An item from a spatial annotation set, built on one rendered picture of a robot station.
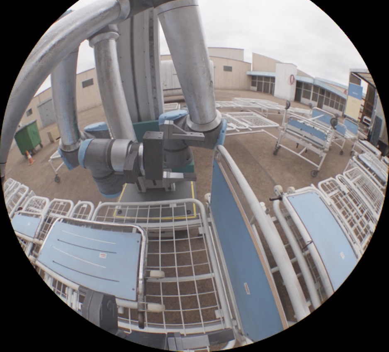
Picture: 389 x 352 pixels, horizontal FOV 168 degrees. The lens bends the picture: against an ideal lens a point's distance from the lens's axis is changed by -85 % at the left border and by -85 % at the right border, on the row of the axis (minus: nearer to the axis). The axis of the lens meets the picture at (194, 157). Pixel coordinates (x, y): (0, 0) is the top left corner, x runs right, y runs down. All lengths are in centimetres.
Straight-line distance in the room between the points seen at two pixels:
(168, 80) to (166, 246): 698
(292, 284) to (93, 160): 49
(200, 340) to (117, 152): 42
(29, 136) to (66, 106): 660
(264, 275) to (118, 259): 56
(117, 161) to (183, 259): 98
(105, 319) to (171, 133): 36
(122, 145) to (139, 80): 57
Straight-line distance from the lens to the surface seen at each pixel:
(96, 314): 19
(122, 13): 42
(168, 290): 116
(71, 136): 68
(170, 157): 69
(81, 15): 34
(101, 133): 80
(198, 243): 121
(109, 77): 48
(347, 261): 99
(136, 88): 87
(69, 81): 56
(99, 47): 52
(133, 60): 89
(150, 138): 32
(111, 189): 47
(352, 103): 967
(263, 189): 173
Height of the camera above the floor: 114
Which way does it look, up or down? 32 degrees down
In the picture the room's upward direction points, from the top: 2 degrees counter-clockwise
